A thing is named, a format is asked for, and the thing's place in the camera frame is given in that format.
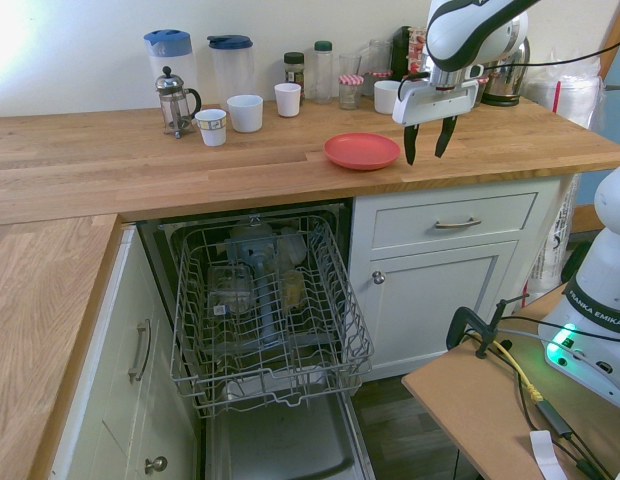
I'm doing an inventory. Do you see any blue door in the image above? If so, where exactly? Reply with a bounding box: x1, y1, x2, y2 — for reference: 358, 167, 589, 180
574, 29, 620, 206

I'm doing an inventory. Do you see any green capped clear bottle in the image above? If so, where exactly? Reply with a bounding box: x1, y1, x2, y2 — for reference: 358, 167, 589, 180
312, 40, 334, 105

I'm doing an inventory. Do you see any yellow plastic cup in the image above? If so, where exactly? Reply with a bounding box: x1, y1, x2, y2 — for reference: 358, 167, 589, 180
281, 269, 306, 307

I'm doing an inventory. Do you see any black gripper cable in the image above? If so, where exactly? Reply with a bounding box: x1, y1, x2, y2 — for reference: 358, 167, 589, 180
396, 72, 432, 102

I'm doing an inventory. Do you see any cream base cabinet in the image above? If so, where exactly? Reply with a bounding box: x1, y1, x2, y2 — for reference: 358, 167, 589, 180
348, 177, 566, 384

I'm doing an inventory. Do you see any dark blue lidded pitcher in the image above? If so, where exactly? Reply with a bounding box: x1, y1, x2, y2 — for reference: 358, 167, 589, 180
206, 33, 255, 109

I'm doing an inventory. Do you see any cream cupboard door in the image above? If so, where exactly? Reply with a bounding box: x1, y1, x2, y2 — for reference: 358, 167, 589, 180
368, 240, 520, 369

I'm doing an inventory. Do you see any light blue lidded pitcher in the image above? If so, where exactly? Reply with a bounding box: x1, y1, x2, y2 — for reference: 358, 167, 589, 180
143, 28, 197, 109

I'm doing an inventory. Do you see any white tape strip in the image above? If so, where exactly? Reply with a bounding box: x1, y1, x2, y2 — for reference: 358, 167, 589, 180
528, 429, 569, 480

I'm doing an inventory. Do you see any tall white cup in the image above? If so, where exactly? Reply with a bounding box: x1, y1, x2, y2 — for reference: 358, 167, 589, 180
273, 82, 302, 118

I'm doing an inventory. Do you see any stainless dishwasher door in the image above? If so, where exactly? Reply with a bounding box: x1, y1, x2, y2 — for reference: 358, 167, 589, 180
204, 387, 376, 480

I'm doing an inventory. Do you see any brown mounting board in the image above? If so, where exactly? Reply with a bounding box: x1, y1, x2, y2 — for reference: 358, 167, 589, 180
400, 284, 620, 480

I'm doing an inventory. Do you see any clear upturned glass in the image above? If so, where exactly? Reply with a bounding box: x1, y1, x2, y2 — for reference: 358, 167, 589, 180
228, 219, 275, 242

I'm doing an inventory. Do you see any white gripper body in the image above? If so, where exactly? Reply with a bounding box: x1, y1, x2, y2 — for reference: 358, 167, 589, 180
392, 78, 480, 127

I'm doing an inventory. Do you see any metal cabinet bar handle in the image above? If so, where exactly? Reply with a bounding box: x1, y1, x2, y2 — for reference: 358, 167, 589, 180
128, 319, 152, 384

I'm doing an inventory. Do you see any clear glass container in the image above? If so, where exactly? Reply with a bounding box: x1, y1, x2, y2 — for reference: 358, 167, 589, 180
206, 264, 255, 317

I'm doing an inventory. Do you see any grey cable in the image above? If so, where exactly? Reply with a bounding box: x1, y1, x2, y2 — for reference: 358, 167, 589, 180
499, 327, 556, 344

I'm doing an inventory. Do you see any grey wire lower dishwasher rack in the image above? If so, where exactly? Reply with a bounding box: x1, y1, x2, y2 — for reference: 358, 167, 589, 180
192, 367, 364, 420

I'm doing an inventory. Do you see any black cable with adapter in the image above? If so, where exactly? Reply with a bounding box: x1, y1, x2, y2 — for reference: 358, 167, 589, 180
534, 399, 611, 480

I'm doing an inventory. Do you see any white bowl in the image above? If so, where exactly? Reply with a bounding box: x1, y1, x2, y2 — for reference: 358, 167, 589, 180
275, 227, 309, 265

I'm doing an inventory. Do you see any black tall container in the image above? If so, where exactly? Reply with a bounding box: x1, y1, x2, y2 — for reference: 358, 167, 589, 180
392, 25, 414, 81

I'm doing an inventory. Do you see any grey wire dishwasher rack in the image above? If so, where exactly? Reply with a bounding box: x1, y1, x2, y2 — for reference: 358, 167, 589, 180
169, 212, 375, 407
192, 367, 364, 420

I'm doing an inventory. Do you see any white ceramic cup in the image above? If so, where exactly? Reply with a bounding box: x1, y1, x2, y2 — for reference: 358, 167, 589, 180
373, 79, 404, 115

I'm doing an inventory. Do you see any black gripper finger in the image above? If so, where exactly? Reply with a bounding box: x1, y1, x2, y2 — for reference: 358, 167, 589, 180
403, 124, 420, 167
435, 115, 459, 159

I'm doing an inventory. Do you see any clear drinking glass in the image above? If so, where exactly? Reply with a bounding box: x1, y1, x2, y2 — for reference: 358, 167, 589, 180
338, 52, 363, 80

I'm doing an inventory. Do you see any patterned paper cup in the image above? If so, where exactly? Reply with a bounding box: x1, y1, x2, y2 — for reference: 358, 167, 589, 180
194, 108, 227, 147

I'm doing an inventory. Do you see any cream cabinet drawer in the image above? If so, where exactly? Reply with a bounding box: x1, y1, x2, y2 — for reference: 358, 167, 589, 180
372, 192, 539, 251

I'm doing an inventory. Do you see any stainless steel kettle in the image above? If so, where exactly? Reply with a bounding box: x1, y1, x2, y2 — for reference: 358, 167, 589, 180
477, 37, 532, 107

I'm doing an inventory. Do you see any cream corner cabinet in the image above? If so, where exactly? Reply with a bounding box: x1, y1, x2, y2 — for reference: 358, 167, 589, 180
49, 224, 201, 480

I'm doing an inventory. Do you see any red plate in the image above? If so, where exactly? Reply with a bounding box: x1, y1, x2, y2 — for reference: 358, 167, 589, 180
323, 132, 402, 172

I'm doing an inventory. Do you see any wide white cup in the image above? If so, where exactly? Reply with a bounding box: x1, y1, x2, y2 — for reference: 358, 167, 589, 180
226, 93, 265, 134

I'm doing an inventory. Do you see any stainless dishwasher body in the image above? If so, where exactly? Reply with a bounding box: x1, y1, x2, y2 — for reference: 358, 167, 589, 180
134, 197, 355, 436

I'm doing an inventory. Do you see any glass french press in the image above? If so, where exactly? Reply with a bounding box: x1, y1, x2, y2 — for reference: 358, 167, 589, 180
154, 65, 203, 140

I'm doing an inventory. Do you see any metal drawer bar handle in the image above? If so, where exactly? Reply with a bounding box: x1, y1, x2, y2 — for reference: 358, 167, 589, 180
434, 216, 483, 230

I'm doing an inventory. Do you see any black screw clamp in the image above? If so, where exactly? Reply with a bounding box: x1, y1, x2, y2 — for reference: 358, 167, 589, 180
447, 293, 531, 360

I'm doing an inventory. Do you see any clear plastic bag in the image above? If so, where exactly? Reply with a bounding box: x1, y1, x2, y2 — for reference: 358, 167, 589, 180
520, 47, 605, 132

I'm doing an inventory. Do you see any red white yogurt pot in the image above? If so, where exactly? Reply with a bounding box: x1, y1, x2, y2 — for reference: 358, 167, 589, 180
408, 27, 430, 57
407, 55, 431, 82

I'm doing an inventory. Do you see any black overhead cable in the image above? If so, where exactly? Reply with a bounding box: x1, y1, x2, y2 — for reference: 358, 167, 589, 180
509, 39, 620, 66

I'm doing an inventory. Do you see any yellow cable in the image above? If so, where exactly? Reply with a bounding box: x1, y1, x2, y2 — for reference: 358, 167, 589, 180
492, 338, 546, 404

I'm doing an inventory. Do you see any thin black cable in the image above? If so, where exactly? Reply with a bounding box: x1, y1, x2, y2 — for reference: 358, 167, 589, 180
489, 313, 620, 347

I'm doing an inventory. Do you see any tall clear glass jar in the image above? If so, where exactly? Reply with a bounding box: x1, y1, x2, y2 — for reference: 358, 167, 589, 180
368, 38, 394, 74

